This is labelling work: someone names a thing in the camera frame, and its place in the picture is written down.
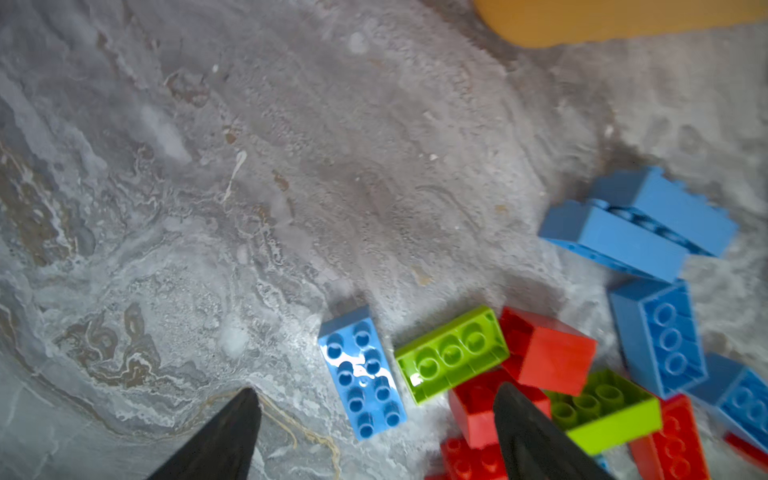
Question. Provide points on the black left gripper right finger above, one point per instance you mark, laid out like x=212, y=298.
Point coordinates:
x=533, y=447

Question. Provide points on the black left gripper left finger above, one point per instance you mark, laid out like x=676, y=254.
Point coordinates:
x=223, y=448

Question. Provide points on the red lego brick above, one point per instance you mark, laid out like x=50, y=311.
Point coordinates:
x=461, y=462
x=675, y=452
x=472, y=405
x=546, y=353

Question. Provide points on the red lego brick top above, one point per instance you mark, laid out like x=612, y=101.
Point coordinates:
x=546, y=353

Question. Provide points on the green lego brick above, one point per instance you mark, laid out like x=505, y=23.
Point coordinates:
x=452, y=354
x=610, y=411

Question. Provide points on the blue lego brick pair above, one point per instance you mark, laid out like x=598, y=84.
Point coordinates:
x=640, y=223

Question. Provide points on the small red lego right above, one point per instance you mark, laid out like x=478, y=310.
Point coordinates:
x=747, y=451

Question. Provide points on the yellow plastic bin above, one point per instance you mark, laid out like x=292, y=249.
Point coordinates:
x=542, y=24

